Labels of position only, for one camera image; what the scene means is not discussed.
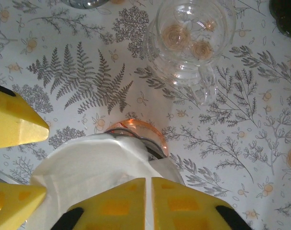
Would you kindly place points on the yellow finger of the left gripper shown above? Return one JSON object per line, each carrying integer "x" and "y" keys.
{"x": 15, "y": 196}
{"x": 13, "y": 119}

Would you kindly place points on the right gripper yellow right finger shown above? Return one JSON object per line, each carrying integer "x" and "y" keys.
{"x": 183, "y": 210}

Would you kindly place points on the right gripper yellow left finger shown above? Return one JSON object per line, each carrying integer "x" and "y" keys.
{"x": 111, "y": 210}

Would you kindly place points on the white paper coffee filter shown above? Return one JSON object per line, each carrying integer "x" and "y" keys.
{"x": 87, "y": 163}

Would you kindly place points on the pink glass server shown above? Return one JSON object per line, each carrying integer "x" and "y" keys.
{"x": 157, "y": 136}

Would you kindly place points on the grey glass server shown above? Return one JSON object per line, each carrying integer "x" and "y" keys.
{"x": 85, "y": 3}

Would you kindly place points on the clear glass server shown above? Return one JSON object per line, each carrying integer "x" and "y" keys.
{"x": 174, "y": 69}

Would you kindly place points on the dark green coffee dripper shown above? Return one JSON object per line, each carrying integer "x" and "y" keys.
{"x": 286, "y": 21}

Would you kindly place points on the floral patterned table cover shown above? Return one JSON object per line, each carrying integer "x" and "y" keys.
{"x": 231, "y": 143}

